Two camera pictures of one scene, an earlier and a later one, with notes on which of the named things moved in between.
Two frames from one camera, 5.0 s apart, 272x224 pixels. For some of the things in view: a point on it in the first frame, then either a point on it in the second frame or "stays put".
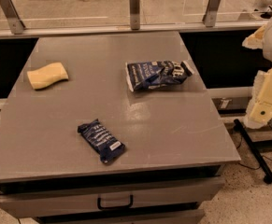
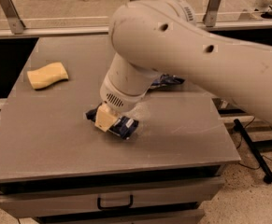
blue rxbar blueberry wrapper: (99, 139) to (122, 126)
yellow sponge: (48, 76) stays put
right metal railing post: (210, 14) stays put
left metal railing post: (9, 11) stays put
